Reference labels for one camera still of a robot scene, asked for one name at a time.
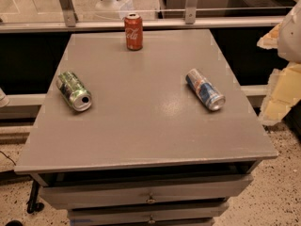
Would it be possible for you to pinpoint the metal railing frame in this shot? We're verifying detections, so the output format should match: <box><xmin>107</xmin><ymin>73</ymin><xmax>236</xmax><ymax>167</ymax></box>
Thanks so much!
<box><xmin>0</xmin><ymin>0</ymin><xmax>301</xmax><ymax>34</ymax></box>

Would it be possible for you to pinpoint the black caster leg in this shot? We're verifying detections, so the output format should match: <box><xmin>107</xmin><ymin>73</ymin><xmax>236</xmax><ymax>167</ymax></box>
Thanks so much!
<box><xmin>26</xmin><ymin>181</ymin><xmax>44</xmax><ymax>214</ymax></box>

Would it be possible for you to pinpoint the green soda can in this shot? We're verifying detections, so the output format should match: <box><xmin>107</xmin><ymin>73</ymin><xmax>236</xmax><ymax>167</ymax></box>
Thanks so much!
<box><xmin>55</xmin><ymin>71</ymin><xmax>92</xmax><ymax>112</ymax></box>

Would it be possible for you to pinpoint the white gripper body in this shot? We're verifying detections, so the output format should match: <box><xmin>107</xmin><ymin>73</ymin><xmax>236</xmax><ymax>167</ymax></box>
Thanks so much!
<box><xmin>277</xmin><ymin>1</ymin><xmax>301</xmax><ymax>63</ymax></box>

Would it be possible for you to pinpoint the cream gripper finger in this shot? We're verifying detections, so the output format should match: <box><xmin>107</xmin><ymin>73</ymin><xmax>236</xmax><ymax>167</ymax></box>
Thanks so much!
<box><xmin>257</xmin><ymin>24</ymin><xmax>280</xmax><ymax>50</ymax></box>
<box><xmin>259</xmin><ymin>62</ymin><xmax>301</xmax><ymax>126</ymax></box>

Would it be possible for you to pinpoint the top grey drawer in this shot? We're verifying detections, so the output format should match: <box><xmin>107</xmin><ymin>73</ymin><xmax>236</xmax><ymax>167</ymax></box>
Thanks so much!
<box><xmin>40</xmin><ymin>174</ymin><xmax>253</xmax><ymax>209</ymax></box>

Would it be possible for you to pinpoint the grey drawer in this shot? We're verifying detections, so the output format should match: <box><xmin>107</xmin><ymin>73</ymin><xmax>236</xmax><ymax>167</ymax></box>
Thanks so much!
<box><xmin>68</xmin><ymin>202</ymin><xmax>229</xmax><ymax>226</ymax></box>
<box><xmin>40</xmin><ymin>174</ymin><xmax>253</xmax><ymax>209</ymax></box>

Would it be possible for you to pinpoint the blue silver redbull can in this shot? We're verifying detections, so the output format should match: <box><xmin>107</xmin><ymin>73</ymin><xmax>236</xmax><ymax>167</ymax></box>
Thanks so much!
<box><xmin>185</xmin><ymin>69</ymin><xmax>226</xmax><ymax>111</ymax></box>

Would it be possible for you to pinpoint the black floor cable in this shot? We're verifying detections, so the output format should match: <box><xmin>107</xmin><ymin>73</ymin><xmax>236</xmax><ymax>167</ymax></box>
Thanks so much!
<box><xmin>0</xmin><ymin>150</ymin><xmax>17</xmax><ymax>167</ymax></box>

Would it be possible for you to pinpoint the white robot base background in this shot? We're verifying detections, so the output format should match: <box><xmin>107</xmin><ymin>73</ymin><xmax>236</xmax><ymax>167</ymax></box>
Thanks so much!
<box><xmin>94</xmin><ymin>0</ymin><xmax>134</xmax><ymax>21</ymax></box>

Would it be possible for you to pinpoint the red coke can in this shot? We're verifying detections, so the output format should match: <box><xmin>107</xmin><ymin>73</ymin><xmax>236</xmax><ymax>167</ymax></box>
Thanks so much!
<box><xmin>124</xmin><ymin>13</ymin><xmax>143</xmax><ymax>51</ymax></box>

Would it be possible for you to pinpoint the grey drawer cabinet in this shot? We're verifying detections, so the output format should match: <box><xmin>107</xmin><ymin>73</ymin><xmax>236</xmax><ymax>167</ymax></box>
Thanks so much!
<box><xmin>15</xmin><ymin>30</ymin><xmax>277</xmax><ymax>226</ymax></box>

